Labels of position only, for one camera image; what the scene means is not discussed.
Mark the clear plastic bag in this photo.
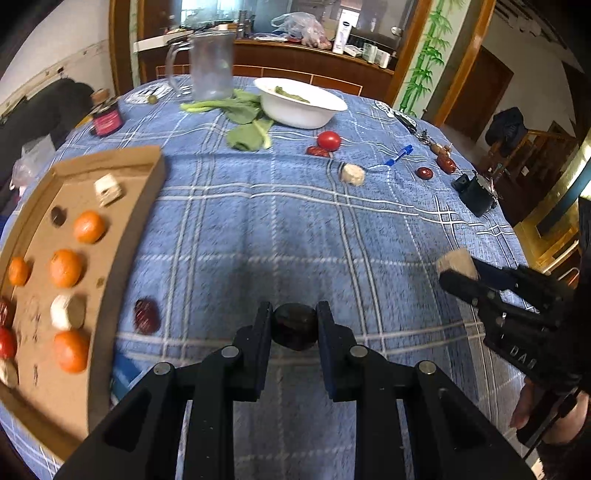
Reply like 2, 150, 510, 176
10, 136, 58, 190

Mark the dark red date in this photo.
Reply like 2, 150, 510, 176
133, 298, 160, 335

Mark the dark jacket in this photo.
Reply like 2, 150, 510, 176
485, 107, 529, 158

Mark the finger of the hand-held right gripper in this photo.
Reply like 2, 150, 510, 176
472, 260, 521, 292
438, 269, 505, 318

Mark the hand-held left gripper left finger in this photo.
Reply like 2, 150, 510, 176
53, 301, 273, 480

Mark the white tube box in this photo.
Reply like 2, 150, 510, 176
332, 8, 355, 55

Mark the red jar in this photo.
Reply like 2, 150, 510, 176
90, 89, 124, 138

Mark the clear plastic pitcher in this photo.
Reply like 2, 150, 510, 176
165, 31, 235, 102

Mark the blue plaid tablecloth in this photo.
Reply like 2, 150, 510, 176
0, 75, 555, 480

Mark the green bamboo wall decal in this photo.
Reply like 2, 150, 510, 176
402, 0, 467, 118

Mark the wooden counter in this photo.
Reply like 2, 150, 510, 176
134, 28, 398, 93

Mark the black small box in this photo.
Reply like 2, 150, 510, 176
451, 170, 500, 217

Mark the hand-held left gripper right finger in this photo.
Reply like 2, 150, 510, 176
316, 300, 536, 480

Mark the key bunch with wooden pendant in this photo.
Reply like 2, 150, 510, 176
416, 129, 453, 158

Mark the green vegetable leaf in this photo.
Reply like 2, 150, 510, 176
274, 86, 311, 103

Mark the cardboard tray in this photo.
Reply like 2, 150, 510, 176
0, 146, 167, 460

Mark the plastic bag with red contents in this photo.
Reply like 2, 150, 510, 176
271, 11, 333, 49

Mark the gold framed cabinet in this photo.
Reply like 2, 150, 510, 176
512, 152, 591, 278

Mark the person's right hand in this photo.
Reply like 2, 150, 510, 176
510, 381, 585, 446

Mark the dark purple plum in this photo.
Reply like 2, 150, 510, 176
272, 303, 319, 350

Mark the blue pen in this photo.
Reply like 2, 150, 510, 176
367, 144, 414, 171

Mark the brown wooden door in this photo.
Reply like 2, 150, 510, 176
443, 45, 515, 144

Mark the large orange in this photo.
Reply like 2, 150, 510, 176
73, 210, 108, 244

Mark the green bok choy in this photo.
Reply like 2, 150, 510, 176
180, 89, 276, 151

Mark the white bowl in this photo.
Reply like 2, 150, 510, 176
253, 76, 348, 129

